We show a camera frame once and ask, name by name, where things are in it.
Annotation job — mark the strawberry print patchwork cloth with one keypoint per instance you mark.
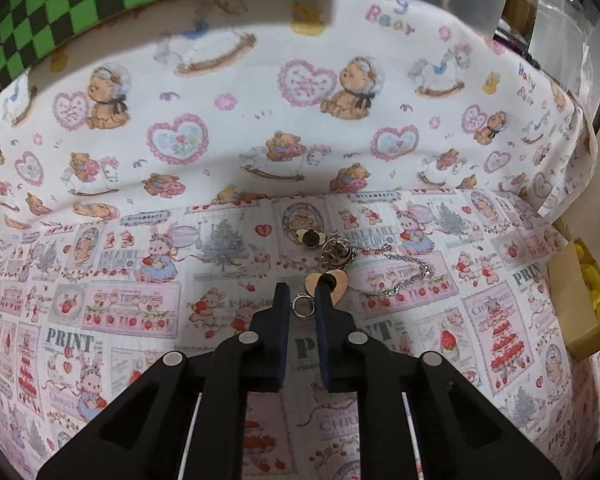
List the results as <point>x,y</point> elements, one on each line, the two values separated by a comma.
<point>145,280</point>

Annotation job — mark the gold heart pendant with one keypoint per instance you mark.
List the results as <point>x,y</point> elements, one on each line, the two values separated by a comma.
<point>338,284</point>

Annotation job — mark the clear plastic storage bin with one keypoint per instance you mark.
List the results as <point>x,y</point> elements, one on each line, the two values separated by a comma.
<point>565,20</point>

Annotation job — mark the dark round pendant cluster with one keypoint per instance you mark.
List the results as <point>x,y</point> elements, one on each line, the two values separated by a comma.
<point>337,252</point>

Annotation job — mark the black and gold earring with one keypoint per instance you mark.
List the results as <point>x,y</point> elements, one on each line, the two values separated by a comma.
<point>309,236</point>

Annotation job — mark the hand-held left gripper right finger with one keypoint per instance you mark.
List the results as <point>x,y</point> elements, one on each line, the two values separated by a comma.
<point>324,330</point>

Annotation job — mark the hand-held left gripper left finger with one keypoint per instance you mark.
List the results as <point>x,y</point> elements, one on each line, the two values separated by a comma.
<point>280,320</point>

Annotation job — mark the yellow cloth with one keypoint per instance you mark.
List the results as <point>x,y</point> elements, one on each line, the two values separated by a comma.
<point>596,285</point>

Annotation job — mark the octagonal cardboard box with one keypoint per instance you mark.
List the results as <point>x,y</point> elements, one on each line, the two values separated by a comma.
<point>567,300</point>

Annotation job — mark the teddy bear print cloth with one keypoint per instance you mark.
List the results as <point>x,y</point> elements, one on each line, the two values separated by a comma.
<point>260,125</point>

